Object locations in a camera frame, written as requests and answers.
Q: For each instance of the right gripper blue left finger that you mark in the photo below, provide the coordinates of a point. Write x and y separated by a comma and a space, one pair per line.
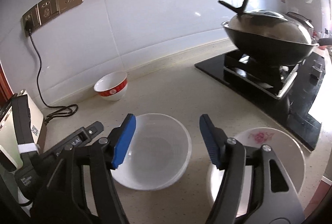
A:
62, 197

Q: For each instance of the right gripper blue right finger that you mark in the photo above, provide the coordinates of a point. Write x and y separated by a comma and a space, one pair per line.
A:
273, 197

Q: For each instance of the white floral plate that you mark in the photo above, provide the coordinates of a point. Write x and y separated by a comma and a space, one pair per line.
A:
285, 147

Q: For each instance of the white bowl front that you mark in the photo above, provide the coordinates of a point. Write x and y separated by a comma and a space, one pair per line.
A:
158, 153

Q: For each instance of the red banded white bowl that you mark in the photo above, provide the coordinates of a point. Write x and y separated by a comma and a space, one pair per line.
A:
113, 86

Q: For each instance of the white box appliance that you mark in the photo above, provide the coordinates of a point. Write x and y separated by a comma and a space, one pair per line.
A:
21, 122

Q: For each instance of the black glass gas stove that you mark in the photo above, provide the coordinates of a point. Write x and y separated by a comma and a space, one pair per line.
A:
286, 94

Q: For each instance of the black wok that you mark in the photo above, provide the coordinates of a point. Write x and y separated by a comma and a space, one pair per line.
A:
269, 51

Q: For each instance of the steel wok lid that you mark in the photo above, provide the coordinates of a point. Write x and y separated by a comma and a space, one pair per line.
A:
267, 23

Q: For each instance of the gold wall socket panel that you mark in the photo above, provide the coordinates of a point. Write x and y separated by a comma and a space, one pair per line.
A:
45, 11

